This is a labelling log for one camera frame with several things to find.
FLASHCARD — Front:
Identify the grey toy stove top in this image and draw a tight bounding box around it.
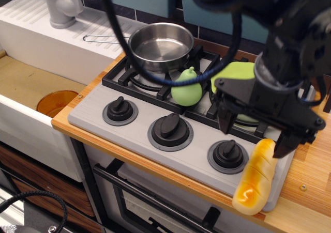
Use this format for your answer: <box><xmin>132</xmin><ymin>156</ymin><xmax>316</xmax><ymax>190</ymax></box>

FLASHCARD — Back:
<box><xmin>67</xmin><ymin>44</ymin><xmax>317</xmax><ymax>212</ymax></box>

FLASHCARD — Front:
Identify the middle black stove knob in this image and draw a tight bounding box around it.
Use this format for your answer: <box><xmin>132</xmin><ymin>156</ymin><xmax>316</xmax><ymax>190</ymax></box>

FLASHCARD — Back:
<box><xmin>147</xmin><ymin>113</ymin><xmax>194</xmax><ymax>152</ymax></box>

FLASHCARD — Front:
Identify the black burner grate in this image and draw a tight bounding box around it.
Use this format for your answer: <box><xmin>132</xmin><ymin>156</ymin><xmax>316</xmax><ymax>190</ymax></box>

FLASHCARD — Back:
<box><xmin>102</xmin><ymin>45</ymin><xmax>221</xmax><ymax>115</ymax></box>
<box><xmin>184</xmin><ymin>59</ymin><xmax>285</xmax><ymax>154</ymax></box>

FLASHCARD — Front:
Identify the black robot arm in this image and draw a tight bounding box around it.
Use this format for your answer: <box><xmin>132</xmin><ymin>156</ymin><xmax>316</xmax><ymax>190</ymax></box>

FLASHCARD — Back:
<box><xmin>193</xmin><ymin>0</ymin><xmax>330</xmax><ymax>158</ymax></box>

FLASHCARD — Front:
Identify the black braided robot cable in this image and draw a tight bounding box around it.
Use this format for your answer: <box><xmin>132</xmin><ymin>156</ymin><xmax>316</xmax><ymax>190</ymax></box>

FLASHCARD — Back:
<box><xmin>95</xmin><ymin>0</ymin><xmax>243</xmax><ymax>87</ymax></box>

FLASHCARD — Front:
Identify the right black stove knob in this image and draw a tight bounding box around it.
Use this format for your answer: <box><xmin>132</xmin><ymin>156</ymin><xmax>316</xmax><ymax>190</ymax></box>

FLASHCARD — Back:
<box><xmin>207</xmin><ymin>140</ymin><xmax>249</xmax><ymax>175</ymax></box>

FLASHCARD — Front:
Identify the oven door with handle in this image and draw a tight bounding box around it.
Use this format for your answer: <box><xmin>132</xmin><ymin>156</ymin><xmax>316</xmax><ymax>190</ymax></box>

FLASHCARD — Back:
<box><xmin>93</xmin><ymin>159</ymin><xmax>261</xmax><ymax>232</ymax></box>

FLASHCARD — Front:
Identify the right black burner grate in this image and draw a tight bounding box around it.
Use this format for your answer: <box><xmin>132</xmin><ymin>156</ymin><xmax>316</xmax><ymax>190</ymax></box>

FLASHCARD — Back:
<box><xmin>184</xmin><ymin>59</ymin><xmax>285</xmax><ymax>154</ymax></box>

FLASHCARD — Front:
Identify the left black stove knob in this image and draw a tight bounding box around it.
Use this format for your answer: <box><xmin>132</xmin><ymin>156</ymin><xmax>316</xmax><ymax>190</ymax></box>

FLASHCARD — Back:
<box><xmin>102</xmin><ymin>96</ymin><xmax>139</xmax><ymax>127</ymax></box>

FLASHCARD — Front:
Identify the lime green plate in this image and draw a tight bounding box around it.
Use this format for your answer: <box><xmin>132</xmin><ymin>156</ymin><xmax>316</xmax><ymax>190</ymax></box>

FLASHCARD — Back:
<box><xmin>210</xmin><ymin>61</ymin><xmax>259</xmax><ymax>122</ymax></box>

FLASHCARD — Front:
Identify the grey toy faucet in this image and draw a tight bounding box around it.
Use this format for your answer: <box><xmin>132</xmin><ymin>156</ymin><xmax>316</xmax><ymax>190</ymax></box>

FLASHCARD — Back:
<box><xmin>46</xmin><ymin>0</ymin><xmax>84</xmax><ymax>29</ymax></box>

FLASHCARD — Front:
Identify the wooden drawer front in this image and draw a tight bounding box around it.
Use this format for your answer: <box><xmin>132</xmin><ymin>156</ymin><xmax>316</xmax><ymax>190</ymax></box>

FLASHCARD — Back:
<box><xmin>1</xmin><ymin>143</ymin><xmax>103</xmax><ymax>232</ymax></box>

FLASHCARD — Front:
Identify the black cable lower left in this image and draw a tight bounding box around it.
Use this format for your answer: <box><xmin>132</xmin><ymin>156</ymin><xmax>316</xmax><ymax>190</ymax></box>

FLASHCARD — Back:
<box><xmin>0</xmin><ymin>190</ymin><xmax>69</xmax><ymax>233</ymax></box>

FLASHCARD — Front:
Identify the white toy sink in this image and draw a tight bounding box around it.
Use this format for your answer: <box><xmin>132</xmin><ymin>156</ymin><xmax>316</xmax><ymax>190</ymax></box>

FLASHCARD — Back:
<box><xmin>1</xmin><ymin>0</ymin><xmax>122</xmax><ymax>182</ymax></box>

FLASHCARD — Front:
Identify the green toy pear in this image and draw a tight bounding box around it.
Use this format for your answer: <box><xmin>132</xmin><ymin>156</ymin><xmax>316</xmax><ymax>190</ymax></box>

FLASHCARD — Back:
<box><xmin>171</xmin><ymin>66</ymin><xmax>202</xmax><ymax>106</ymax></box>

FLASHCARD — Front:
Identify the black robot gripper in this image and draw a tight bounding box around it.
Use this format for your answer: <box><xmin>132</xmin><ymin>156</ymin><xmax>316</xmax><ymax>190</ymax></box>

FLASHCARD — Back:
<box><xmin>215</xmin><ymin>58</ymin><xmax>326</xmax><ymax>158</ymax></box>

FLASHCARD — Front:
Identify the stainless steel pan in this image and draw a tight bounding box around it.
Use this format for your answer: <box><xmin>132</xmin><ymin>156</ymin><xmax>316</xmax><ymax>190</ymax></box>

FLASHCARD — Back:
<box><xmin>83</xmin><ymin>22</ymin><xmax>195</xmax><ymax>74</ymax></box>

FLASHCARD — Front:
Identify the toy bread loaf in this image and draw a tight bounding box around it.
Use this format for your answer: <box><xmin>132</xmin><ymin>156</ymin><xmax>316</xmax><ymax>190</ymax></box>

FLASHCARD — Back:
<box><xmin>232</xmin><ymin>138</ymin><xmax>277</xmax><ymax>215</ymax></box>

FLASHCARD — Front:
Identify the left black burner grate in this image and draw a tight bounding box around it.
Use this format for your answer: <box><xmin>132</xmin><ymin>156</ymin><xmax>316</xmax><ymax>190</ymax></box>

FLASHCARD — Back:
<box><xmin>102</xmin><ymin>45</ymin><xmax>221</xmax><ymax>115</ymax></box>

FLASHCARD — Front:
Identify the black stove knob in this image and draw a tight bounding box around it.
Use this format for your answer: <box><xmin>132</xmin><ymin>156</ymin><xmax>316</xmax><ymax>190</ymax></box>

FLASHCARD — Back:
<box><xmin>102</xmin><ymin>96</ymin><xmax>139</xmax><ymax>127</ymax></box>
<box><xmin>207</xmin><ymin>140</ymin><xmax>249</xmax><ymax>175</ymax></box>
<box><xmin>147</xmin><ymin>113</ymin><xmax>194</xmax><ymax>152</ymax></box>

